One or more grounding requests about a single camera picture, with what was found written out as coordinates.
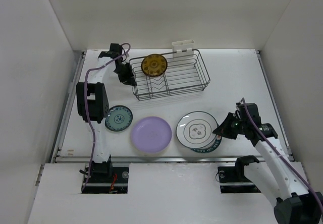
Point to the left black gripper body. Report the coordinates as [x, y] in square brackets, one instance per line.
[124, 72]

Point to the purple plastic plate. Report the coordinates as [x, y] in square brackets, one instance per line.
[151, 135]

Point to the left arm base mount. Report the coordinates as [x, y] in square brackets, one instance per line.
[112, 179]

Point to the white plastic cutlery holder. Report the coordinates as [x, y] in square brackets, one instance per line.
[183, 48]

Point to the amber gold glass plate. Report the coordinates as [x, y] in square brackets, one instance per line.
[154, 65]

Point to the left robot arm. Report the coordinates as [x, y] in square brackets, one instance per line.
[93, 105]

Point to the white plate with dark rim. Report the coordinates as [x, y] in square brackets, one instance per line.
[195, 130]

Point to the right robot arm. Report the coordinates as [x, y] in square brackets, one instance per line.
[292, 198]

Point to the small teal patterned plate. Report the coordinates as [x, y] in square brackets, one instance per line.
[119, 118]

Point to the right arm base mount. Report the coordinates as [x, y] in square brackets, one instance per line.
[231, 184]

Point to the black wire dish rack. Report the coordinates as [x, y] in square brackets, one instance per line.
[183, 75]

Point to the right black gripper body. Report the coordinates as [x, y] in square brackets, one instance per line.
[237, 127]

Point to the green rimmed white plate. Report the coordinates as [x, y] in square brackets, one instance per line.
[211, 147]

